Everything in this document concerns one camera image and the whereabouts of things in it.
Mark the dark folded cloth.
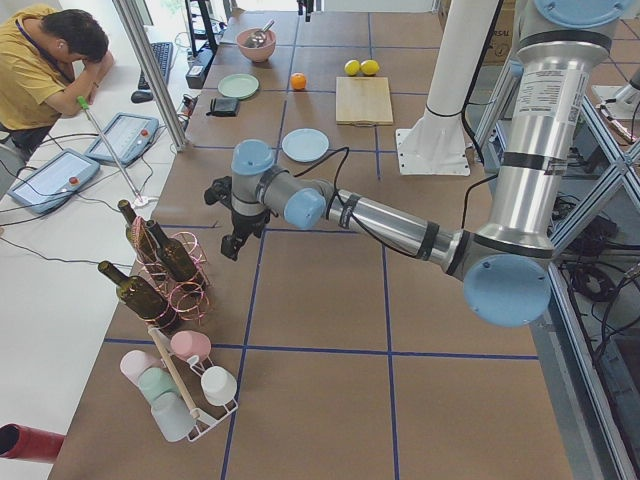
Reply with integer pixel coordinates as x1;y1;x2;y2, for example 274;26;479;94
207;97;240;117

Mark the far teach pendant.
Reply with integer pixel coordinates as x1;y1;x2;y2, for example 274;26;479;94
84;112;159;167

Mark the grey blue cup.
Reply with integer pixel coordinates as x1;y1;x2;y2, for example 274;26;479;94
151;392;196;442

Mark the metal rod with stand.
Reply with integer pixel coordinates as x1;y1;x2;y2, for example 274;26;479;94
77;96;158;208

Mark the green plate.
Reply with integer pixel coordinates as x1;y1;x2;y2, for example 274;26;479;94
218;74;260;100

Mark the black computer mouse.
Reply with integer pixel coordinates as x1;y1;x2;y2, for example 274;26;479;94
130;90;154;104

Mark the yellow lemon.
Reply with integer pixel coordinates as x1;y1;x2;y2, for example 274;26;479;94
343;59;361;77
360;59;380;76

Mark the pink bowl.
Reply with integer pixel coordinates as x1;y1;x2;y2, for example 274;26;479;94
236;28;276;63

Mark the rear green wine bottle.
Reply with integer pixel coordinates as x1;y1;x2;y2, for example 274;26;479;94
117;199;156;265

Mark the white central pillar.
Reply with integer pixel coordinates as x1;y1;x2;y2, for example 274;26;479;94
396;0;500;176

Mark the wooden rack handle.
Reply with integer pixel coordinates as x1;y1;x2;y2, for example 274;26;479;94
147;327;200;420

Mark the front green wine bottle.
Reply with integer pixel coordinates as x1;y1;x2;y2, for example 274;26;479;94
98;260;182;335

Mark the near teach pendant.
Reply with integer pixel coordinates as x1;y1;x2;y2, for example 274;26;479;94
8;149;100;214

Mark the cardboard box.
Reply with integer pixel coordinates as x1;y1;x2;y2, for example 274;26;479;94
437;1;516;66

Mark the aluminium frame post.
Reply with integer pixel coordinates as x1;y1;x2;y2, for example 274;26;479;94
112;0;187;152

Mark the metal scoop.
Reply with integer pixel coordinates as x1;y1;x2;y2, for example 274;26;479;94
244;19;275;48

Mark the middle green wine bottle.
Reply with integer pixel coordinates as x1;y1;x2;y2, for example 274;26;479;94
145;220;206;292

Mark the white cup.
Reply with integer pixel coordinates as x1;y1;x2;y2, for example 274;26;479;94
201;366;237;406

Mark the upper yellow lemon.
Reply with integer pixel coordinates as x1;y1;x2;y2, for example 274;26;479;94
360;59;380;76

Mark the black keyboard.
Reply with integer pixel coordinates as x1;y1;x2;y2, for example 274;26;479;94
136;41;174;92

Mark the white wire cup rack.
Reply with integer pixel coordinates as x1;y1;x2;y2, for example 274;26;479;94
148;328;239;443

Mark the person in yellow shirt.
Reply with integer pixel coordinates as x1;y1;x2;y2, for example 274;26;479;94
1;4;114;158

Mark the wooden cutting board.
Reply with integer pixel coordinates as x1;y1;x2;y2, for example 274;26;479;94
336;76;394;125

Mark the teach pendant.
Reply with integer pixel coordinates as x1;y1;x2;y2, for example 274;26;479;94
8;149;100;214
84;112;159;167

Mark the red cylinder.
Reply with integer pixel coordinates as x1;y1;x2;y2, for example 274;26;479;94
1;423;66;464

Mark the copper wire bottle rack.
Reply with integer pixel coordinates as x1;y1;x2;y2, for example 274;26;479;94
125;216;211;325

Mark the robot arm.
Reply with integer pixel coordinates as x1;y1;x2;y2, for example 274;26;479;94
204;1;629;327

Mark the light pink cup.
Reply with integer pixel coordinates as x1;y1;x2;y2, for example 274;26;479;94
119;350;164;387

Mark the mint green cup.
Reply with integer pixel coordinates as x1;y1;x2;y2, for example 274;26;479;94
138;367;179;404

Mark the green wine bottle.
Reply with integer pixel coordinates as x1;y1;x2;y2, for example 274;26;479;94
98;260;182;335
145;220;206;292
117;199;156;265

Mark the lower yellow lemon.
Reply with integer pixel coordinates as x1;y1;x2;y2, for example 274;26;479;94
343;59;361;77

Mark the light blue plate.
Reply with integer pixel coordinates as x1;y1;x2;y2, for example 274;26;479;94
282;128;330;163

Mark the orange fruit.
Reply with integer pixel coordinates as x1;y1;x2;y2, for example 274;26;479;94
290;72;307;91

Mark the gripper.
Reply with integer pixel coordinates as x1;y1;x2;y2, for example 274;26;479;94
221;210;271;260

